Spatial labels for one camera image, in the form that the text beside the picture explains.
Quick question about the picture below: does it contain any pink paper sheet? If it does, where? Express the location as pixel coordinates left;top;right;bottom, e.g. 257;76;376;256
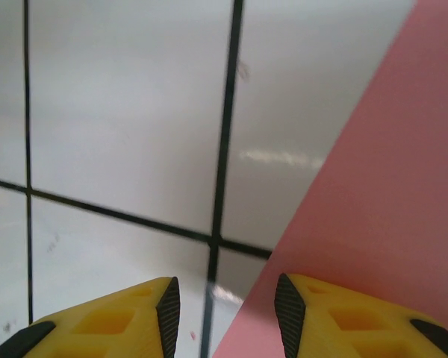
211;0;448;358

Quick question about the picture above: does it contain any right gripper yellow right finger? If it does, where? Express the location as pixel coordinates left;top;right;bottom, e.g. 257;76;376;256
275;273;448;358

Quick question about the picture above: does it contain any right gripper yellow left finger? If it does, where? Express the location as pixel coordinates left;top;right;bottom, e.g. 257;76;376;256
0;276;181;358

